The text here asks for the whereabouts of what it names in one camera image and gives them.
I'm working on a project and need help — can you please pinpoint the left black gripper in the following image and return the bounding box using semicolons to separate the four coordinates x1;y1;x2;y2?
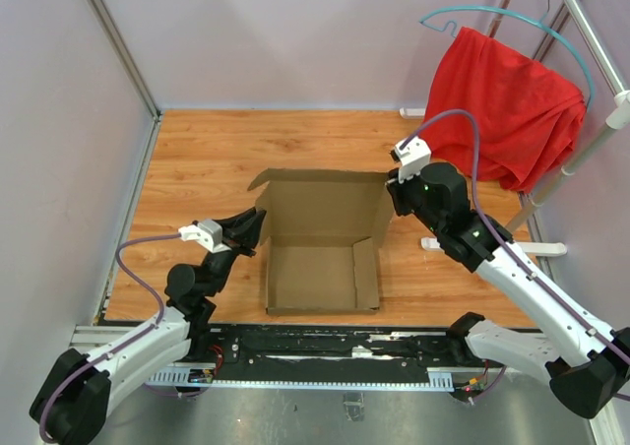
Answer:
202;206;268;297

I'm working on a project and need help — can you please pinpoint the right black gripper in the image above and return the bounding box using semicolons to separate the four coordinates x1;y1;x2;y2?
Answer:
387;160;445;236

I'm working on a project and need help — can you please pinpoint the brown cardboard box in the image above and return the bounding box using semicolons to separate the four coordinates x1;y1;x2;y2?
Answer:
249;168;394;316

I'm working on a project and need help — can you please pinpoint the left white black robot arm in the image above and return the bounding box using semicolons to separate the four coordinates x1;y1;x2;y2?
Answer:
29;207;266;444

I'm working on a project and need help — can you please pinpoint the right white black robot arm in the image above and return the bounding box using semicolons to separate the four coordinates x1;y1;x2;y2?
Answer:
386;162;629;419

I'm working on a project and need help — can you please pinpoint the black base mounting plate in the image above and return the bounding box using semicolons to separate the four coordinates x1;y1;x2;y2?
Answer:
95;311;572;382

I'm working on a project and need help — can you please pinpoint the red cloth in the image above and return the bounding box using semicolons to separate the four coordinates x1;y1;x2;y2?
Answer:
421;28;587;192

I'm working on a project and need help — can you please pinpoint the teal clothes hanger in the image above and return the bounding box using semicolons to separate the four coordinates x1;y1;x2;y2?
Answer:
418;0;596;109

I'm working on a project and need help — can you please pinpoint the white metal clothes rack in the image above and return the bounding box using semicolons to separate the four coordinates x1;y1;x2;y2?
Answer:
394;0;629;230

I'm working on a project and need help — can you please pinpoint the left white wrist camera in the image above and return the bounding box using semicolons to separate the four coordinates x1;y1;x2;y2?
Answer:
178;219;229;253

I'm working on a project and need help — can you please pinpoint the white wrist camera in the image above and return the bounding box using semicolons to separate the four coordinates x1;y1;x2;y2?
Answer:
390;136;431;183
178;219;229;253

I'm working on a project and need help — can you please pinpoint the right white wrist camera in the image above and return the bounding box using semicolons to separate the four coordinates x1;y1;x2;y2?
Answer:
390;136;431;183

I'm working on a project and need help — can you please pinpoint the aluminium frame rail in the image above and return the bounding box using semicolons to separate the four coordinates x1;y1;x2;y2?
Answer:
63;324;604;375

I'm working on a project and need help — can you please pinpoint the grey slotted cable duct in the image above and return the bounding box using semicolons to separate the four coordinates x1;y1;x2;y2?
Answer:
146;360;455;392

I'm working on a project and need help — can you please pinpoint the aluminium corner post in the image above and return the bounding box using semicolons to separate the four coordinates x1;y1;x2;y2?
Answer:
73;0;163;121

